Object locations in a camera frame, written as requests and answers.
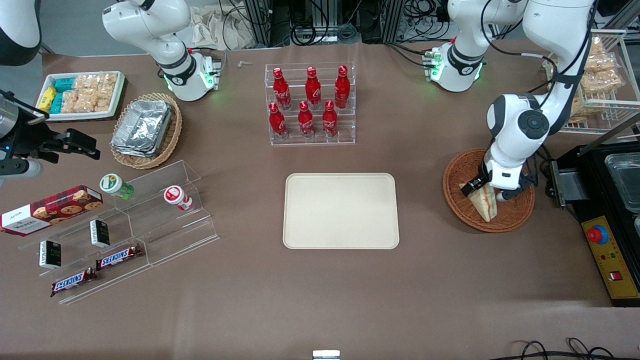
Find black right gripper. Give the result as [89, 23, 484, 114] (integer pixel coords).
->
[0, 119, 101, 164]

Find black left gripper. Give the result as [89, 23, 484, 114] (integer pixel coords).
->
[459, 171, 534, 202]

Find triangle sandwich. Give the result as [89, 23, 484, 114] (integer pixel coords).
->
[459, 181, 499, 223]

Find brown round wicker basket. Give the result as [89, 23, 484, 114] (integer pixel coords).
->
[443, 148, 536, 234]

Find white snack tray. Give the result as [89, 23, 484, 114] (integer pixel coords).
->
[35, 70, 126, 123]

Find light oval wicker basket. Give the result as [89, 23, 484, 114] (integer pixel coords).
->
[110, 92, 184, 170]

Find beige rectangular tray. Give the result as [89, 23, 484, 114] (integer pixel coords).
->
[283, 173, 401, 250]

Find clear rice cracker bag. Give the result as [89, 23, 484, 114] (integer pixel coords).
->
[77, 90, 115, 114]
[60, 89, 81, 114]
[74, 73, 119, 92]

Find green capped drink bottle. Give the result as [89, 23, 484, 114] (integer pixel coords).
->
[99, 173, 136, 201]

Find yellow snack packet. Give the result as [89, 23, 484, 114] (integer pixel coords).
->
[38, 85, 57, 112]

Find stack of foil trays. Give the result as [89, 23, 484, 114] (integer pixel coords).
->
[110, 99, 174, 159]

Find red tartan cookie box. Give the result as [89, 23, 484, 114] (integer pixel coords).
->
[0, 184, 104, 237]

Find small black white box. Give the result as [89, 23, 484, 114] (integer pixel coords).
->
[38, 240, 63, 270]
[89, 219, 111, 249]

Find black countertop machine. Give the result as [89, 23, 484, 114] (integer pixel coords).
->
[549, 124, 640, 236]

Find red white drink bottle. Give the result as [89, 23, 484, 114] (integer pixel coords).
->
[163, 185, 194, 212]

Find snickers chocolate bar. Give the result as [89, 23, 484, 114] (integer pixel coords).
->
[49, 267, 99, 299]
[94, 243, 144, 271]

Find clear acrylic stepped shelf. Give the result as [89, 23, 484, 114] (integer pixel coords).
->
[18, 159, 220, 306]

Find metal pan in machine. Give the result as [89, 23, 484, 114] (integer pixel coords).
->
[604, 152, 640, 214]

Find yellow control panel box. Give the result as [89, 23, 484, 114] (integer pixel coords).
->
[580, 214, 640, 307]

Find red cola bottle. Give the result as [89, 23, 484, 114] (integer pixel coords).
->
[297, 100, 316, 140]
[272, 67, 292, 111]
[305, 66, 323, 110]
[268, 102, 289, 141]
[334, 65, 351, 110]
[321, 99, 339, 139]

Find beige crumpled cloth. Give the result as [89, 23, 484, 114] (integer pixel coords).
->
[189, 4, 257, 51]

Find clear acrylic bottle rack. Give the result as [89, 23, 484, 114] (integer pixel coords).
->
[264, 62, 357, 147]

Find black machine power cable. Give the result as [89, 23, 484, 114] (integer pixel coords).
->
[535, 150, 556, 199]

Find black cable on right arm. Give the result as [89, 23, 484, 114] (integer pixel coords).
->
[0, 89, 52, 122]

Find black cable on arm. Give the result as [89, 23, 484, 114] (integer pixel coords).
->
[480, 0, 563, 101]
[0, 89, 52, 122]

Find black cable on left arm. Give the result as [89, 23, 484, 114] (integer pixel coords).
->
[480, 0, 563, 101]

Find white wire rack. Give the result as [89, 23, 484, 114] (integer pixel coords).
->
[543, 28, 640, 135]

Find black floor cables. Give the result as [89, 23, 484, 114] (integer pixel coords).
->
[500, 338, 640, 360]

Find aluminium frame with cables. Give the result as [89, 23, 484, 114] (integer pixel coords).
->
[243, 0, 452, 49]

